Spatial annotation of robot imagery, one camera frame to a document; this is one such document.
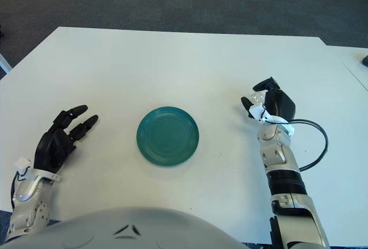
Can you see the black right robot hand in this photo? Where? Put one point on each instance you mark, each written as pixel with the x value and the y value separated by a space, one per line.
pixel 280 103

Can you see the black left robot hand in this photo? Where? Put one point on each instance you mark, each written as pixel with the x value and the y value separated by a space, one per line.
pixel 51 151

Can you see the clear bottle with blue cap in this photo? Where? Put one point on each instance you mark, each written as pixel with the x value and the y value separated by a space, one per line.
pixel 257 98

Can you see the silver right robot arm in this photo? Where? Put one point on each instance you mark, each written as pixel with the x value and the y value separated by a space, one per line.
pixel 276 157

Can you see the teal round plate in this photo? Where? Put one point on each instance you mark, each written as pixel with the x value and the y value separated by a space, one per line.
pixel 167 137

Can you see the white right wrist connector box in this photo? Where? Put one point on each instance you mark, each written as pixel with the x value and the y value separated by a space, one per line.
pixel 257 112

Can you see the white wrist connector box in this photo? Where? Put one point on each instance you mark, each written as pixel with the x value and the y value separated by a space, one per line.
pixel 23 165
pixel 257 112

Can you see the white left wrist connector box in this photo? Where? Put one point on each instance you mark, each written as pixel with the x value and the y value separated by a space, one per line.
pixel 23 165

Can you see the dark flat device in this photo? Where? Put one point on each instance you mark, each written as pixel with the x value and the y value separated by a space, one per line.
pixel 366 60

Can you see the grey robot torso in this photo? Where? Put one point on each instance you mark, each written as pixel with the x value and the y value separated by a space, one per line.
pixel 120 229

